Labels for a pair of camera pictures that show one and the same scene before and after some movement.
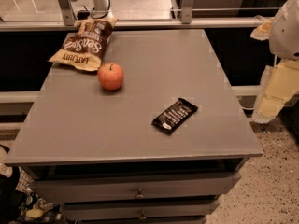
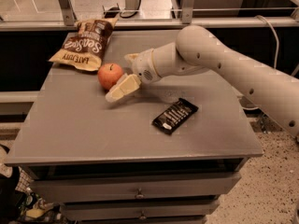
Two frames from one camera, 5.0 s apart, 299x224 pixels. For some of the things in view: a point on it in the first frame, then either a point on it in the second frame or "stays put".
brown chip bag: x=85 y=49 stays put
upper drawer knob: x=139 y=195 stays put
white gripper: x=286 y=35 -> x=143 y=65
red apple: x=110 y=77 stays put
